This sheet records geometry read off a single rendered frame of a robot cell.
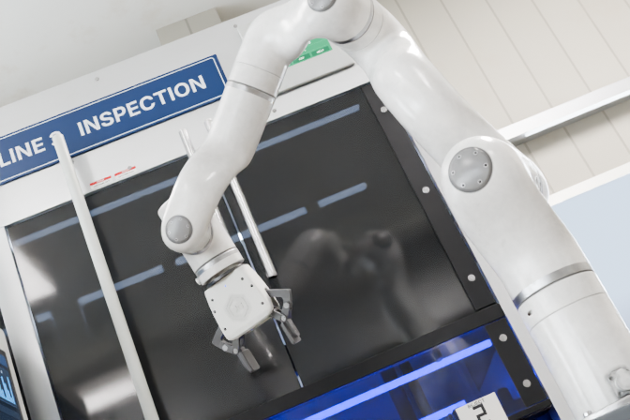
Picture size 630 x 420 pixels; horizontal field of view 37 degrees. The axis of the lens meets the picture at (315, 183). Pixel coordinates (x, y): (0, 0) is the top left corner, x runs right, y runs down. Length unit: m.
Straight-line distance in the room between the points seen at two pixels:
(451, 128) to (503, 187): 0.19
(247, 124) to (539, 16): 3.29
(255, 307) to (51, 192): 0.74
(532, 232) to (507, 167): 0.10
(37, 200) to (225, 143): 0.69
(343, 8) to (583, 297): 0.57
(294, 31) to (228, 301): 0.47
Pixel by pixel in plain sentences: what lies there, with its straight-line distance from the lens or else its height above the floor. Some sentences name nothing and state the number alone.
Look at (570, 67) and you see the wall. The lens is 4.66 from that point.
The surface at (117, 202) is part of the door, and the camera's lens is 2.15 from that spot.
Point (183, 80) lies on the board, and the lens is 2.25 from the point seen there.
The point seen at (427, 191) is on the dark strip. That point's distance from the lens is 2.07.
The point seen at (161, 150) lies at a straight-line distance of 2.18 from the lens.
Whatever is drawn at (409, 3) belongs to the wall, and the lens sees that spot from 4.80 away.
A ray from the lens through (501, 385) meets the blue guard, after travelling 1.95.
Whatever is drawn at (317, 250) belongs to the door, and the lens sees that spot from 2.03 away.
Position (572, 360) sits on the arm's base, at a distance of 1.32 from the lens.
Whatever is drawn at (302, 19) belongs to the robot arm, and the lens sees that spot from 1.54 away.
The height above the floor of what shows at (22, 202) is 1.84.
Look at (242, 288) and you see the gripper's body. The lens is 1.62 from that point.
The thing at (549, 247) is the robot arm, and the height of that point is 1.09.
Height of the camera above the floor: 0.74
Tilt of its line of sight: 25 degrees up
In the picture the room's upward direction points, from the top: 25 degrees counter-clockwise
